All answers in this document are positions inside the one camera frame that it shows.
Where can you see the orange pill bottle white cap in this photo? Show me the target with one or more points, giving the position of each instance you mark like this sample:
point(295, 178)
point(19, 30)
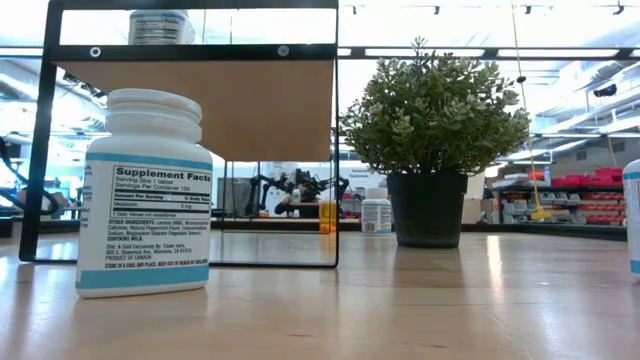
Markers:
point(327, 217)

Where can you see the black background robot arm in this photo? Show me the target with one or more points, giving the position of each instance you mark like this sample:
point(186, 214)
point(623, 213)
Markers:
point(320, 185)
point(260, 192)

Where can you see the person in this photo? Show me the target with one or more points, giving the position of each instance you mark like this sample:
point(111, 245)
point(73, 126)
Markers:
point(287, 205)

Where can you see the grey cabinet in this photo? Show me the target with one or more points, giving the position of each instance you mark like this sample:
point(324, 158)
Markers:
point(232, 197)

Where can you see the green plant in black pot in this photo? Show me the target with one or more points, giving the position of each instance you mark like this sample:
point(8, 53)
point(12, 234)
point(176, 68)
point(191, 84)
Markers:
point(430, 125)

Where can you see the beige cardboard box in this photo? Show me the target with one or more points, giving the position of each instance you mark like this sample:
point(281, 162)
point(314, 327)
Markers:
point(475, 205)

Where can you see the black horizontal beam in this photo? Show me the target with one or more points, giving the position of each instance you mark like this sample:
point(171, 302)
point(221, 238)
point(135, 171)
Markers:
point(492, 52)

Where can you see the rack with red bins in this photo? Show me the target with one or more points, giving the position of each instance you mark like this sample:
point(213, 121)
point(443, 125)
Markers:
point(600, 200)

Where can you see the wooden shelf with black frame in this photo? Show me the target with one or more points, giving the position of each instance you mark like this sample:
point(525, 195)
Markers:
point(200, 110)

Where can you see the black aluminium rig frame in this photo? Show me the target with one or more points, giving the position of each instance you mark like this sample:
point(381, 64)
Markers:
point(550, 231)

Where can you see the black ceiling camera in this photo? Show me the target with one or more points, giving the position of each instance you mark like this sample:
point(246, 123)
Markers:
point(605, 90)

